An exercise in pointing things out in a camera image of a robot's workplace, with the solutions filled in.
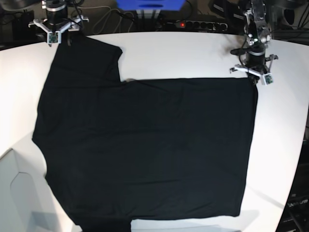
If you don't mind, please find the black T-shirt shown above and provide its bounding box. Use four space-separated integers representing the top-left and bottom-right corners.
32 37 258 232

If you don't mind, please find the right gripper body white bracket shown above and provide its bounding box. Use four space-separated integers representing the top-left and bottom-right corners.
28 15 89 45

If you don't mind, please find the blue plastic box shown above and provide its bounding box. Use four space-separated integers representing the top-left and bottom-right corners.
116 0 186 11

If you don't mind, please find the white cable on floor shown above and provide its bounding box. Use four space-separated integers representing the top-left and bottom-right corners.
93 6 136 34

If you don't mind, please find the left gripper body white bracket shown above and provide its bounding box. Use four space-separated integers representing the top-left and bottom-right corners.
229 54 278 86

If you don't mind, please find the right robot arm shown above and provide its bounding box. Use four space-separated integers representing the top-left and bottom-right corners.
28 0 89 46

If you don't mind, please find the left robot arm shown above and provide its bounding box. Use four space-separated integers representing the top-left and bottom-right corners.
229 0 278 86

